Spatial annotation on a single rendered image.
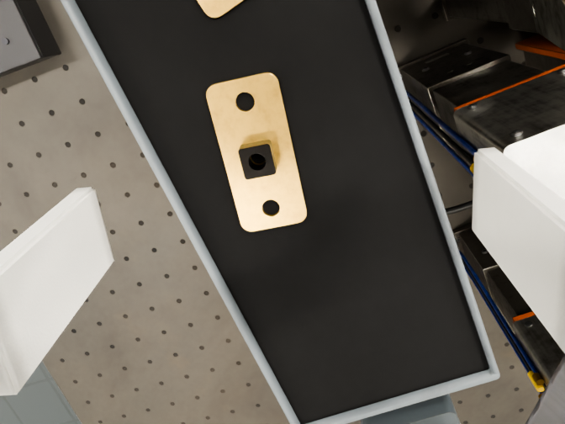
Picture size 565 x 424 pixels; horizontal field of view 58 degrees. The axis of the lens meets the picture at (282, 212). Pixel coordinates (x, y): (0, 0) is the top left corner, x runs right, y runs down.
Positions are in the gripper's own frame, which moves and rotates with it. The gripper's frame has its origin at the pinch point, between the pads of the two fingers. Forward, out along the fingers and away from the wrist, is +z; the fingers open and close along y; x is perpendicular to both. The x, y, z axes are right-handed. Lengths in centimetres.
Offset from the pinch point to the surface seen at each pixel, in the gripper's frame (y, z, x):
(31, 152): -41, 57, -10
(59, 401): -100, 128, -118
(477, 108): 14.4, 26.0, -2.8
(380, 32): 4.9, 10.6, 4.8
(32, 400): -110, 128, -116
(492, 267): 23, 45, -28
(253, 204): -2.4, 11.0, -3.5
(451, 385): 8.5, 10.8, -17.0
